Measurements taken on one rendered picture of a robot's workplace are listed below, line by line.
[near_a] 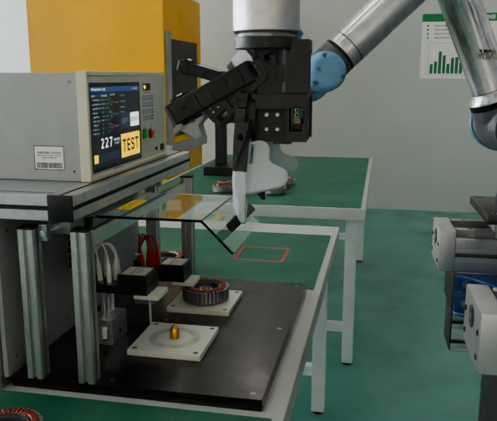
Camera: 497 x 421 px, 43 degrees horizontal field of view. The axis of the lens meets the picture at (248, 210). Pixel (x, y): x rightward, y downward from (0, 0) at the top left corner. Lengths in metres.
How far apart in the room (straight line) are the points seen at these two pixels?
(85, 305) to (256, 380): 0.33
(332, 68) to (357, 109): 5.27
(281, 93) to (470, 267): 0.81
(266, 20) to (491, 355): 0.55
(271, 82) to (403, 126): 5.81
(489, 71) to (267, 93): 0.87
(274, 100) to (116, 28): 4.38
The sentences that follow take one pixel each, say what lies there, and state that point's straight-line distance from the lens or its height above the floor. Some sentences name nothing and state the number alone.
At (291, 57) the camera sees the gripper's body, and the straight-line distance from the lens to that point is 0.72.
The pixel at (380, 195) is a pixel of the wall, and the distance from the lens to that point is 6.60.
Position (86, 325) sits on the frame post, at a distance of 1.17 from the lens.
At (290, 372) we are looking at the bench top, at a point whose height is 0.75.
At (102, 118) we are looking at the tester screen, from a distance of 1.27.
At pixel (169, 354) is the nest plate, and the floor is 0.78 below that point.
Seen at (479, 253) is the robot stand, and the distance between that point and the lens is 1.43.
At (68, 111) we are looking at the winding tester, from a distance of 1.24.
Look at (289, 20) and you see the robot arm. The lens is 0.72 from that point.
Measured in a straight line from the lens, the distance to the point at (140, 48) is 4.98.
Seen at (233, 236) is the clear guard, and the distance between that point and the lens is 1.17.
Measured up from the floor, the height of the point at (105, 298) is 0.86.
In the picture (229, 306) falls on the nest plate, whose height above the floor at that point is 0.78.
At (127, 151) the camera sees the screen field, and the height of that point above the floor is 1.15.
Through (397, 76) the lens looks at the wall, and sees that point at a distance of 6.50.
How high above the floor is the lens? 1.31
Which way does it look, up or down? 12 degrees down
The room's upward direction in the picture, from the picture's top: straight up
